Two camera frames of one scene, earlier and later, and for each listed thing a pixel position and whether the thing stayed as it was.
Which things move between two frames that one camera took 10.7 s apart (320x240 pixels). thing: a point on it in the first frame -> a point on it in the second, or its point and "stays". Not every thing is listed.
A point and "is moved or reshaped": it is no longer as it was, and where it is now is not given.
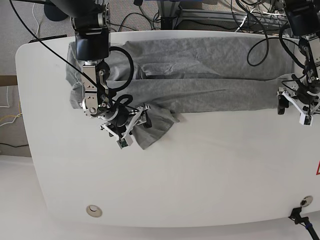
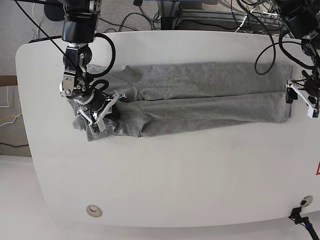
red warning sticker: (318, 170) stays
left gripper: (125, 119) -> (100, 106)
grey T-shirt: (175, 75) is moved or reshaped
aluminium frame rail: (229, 17) stays
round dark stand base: (54, 13) stays
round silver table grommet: (306, 201) stays
